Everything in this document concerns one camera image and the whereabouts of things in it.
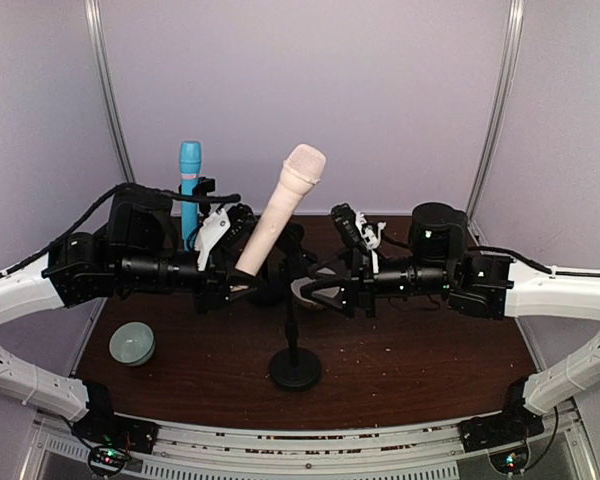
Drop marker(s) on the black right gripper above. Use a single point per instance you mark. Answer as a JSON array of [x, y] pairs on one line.
[[358, 282]]

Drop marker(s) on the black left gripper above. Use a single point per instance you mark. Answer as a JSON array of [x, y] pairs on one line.
[[218, 279]]

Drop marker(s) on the black microphone stand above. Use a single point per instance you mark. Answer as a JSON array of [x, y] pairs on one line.
[[271, 289], [294, 368], [202, 188]]

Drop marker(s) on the black front microphone stand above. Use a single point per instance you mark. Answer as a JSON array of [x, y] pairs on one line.
[[202, 188]]

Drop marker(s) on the beige microphone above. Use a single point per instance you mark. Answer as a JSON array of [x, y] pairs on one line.
[[301, 171]]

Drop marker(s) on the blue microphone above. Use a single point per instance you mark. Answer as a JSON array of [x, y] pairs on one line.
[[190, 160]]

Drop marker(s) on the black microphone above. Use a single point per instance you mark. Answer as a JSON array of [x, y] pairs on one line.
[[295, 233]]

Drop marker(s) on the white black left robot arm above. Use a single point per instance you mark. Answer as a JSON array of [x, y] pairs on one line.
[[131, 239]]

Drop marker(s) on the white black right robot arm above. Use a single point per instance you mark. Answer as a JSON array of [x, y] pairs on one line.
[[481, 282]]

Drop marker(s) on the white ceramic bowl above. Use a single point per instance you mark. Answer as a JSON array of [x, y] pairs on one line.
[[308, 304]]

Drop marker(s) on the pale green ceramic bowl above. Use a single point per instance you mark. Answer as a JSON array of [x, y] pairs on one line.
[[132, 344]]

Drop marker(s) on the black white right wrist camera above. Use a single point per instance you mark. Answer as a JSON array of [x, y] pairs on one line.
[[361, 237]]

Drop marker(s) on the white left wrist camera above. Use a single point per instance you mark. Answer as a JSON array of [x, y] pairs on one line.
[[213, 228]]

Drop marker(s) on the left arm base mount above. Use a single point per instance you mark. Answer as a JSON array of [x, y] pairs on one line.
[[110, 438]]

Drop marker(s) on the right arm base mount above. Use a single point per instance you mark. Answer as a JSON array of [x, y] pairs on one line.
[[504, 437]]

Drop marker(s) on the metal front rail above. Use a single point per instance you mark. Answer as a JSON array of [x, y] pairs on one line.
[[420, 451]]

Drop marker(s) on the right aluminium frame post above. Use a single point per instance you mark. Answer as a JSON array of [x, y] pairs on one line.
[[509, 60]]

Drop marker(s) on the aluminium frame post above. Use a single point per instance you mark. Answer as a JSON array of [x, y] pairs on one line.
[[113, 118], [509, 60]]

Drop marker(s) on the left aluminium frame post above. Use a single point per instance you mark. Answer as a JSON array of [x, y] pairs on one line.
[[113, 118]]

